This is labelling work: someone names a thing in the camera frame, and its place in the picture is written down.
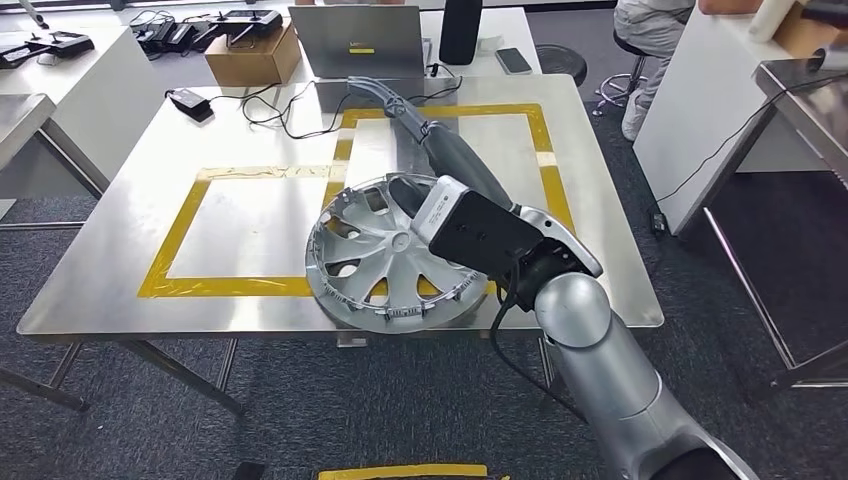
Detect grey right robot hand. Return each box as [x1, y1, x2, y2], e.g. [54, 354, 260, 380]
[346, 75, 515, 220]

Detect grey wheel hubcap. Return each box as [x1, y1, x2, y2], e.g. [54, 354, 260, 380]
[304, 173, 492, 335]

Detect steel workbench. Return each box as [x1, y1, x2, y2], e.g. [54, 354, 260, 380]
[16, 74, 665, 420]

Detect dark smartphone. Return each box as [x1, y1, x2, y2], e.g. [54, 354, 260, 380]
[494, 47, 533, 75]

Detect black cylinder speaker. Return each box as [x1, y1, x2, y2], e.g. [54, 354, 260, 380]
[439, 0, 484, 66]

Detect black round stool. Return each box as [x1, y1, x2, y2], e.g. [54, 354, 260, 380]
[535, 44, 588, 87]

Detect white desk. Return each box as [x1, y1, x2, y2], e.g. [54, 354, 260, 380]
[288, 5, 545, 91]
[0, 25, 167, 200]
[632, 6, 829, 236]

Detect grey laptop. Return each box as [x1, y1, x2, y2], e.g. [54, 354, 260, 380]
[288, 5, 427, 82]

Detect black stool with chrome base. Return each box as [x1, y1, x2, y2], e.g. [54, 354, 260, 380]
[592, 29, 654, 119]

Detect cardboard box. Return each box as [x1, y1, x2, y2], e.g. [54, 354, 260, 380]
[771, 0, 846, 60]
[203, 23, 303, 89]

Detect person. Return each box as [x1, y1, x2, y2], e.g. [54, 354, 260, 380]
[612, 0, 697, 142]

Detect black remote controller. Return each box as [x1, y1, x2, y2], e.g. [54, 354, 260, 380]
[210, 9, 285, 41]
[0, 29, 95, 71]

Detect yellow double-square table tape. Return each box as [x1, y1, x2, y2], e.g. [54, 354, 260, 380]
[137, 102, 576, 299]

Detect black power adapter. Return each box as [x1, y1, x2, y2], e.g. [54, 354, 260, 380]
[165, 87, 215, 124]

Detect black devices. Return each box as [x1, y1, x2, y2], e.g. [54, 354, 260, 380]
[129, 9, 213, 54]

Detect steel table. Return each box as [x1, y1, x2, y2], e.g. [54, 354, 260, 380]
[702, 58, 848, 392]

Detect black camera cable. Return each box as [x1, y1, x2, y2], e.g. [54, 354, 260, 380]
[488, 261, 591, 425]

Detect black adapter cable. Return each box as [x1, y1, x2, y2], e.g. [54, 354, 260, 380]
[208, 61, 465, 142]

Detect thin black hanging cable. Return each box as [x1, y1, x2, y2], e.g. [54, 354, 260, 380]
[652, 72, 848, 217]

